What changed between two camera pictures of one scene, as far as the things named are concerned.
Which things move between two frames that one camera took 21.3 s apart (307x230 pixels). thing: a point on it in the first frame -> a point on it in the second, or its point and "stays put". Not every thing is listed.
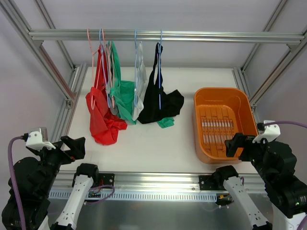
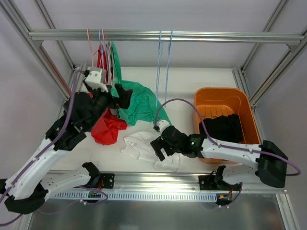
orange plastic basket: (218, 113) stays put
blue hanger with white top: (135, 65) -> (159, 65)
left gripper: (64, 153) -> (114, 98)
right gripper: (243, 148) -> (162, 143)
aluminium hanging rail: (118, 34) stays put
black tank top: (157, 103) -> (227, 128)
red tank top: (105, 127) stays put
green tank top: (123, 95) stays put
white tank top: (140, 79) -> (139, 145)
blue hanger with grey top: (105, 84) stays put
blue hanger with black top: (159, 69) -> (167, 69)
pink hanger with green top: (108, 68) -> (109, 50)
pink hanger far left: (93, 56) stays put
